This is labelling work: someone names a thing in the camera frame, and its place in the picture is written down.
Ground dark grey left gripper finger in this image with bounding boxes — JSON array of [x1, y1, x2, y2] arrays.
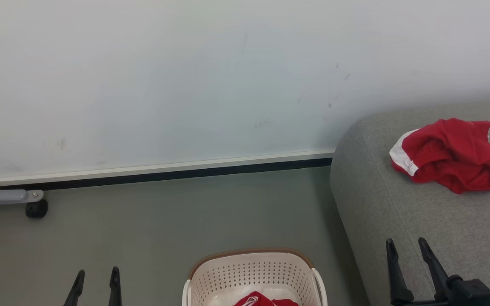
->
[[62, 269, 85, 306], [108, 266, 123, 306]]

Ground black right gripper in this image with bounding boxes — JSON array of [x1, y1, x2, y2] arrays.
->
[[386, 238, 490, 306]]

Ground red shorts with white trim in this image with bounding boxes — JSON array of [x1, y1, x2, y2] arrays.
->
[[389, 118, 490, 195]]

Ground red jacket with white stripes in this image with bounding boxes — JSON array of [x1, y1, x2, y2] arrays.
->
[[233, 291, 300, 306]]

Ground grey fabric sofa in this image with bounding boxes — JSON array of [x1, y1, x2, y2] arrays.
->
[[330, 99, 490, 306]]

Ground black caster wheel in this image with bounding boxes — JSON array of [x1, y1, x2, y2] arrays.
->
[[25, 199, 49, 219]]

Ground black baseboard strip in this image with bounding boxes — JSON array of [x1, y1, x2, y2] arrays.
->
[[0, 158, 333, 190]]

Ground grey metal stand leg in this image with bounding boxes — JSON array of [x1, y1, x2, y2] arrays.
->
[[0, 184, 44, 207]]

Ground cream perforated laundry basket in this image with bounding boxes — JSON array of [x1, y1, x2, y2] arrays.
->
[[182, 249, 328, 306]]

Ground white wall trim strip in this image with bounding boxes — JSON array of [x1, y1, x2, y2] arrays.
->
[[0, 149, 336, 187]]

